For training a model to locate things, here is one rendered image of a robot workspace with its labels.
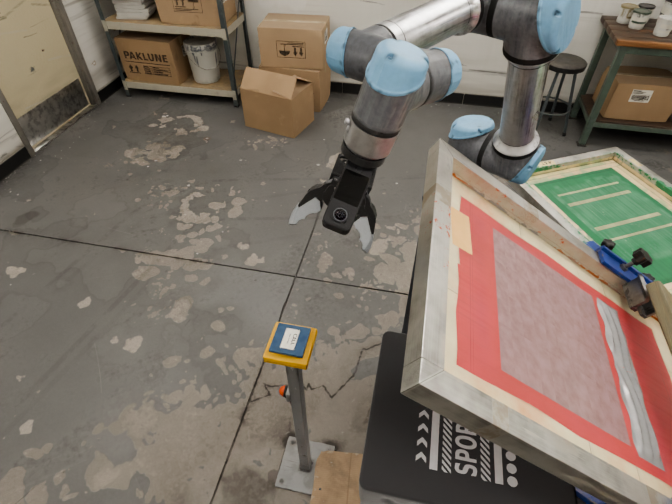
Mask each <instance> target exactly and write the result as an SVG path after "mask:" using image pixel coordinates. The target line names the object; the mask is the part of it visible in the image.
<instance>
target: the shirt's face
mask: <svg viewBox="0 0 672 504"><path fill-rule="evenodd" d="M406 340H407V335H405V334H399V333H394V332H387V333H386V334H385V338H384V344H383V350H382V357H381V363H380V369H379V375H378V382H377V388H376V394H375V400H374V407H373V413H372V419H371V425H370V432H369V438H368V444H367V450H366V457H365V463H364V469H363V476H362V482H363V484H364V485H365V486H368V487H372V488H376V489H381V490H385V491H390V492H394V493H399V494H403V495H408V496H412V497H416V498H421V499H425V500H430V501H434V502H439V503H443V504H578V502H577V496H576V490H575V486H573V485H571V484H569V483H567V482H566V481H564V480H562V479H560V478H558V477H556V476H554V475H552V474H551V473H549V472H547V471H545V470H543V469H541V468H539V467H537V466H536V465H534V464H532V463H530V462H528V461H526V460H524V459H522V458H521V457H519V456H517V461H518V474H519V486H520V488H516V487H511V486H507V485H502V484H497V483H493V482H488V481H483V480H479V479H474V478H469V477H465V476H460V475H456V474H451V473H446V472H442V471H437V470H432V469H428V468H423V467H418V466H414V458H415V446H416V434H417V422H418V410H419V403H418V402H416V401H414V400H412V399H410V398H408V397H406V396H404V395H403V394H401V393H400V392H401V383H402V375H403V368H404V357H405V349H406Z"/></svg>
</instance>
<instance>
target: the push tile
mask: <svg viewBox="0 0 672 504"><path fill-rule="evenodd" d="M310 332H311V328H307V327H302V326H296V325H290V324H284V323H278V326H277V329H276V331H275V334H274V337H273V339H272V342H271V345H270V348H269V352H272V353H278V354H283V355H288V356H294V357H299V358H303V355H304V352H305V348H306V345H307V342H308V339H309V335H310Z"/></svg>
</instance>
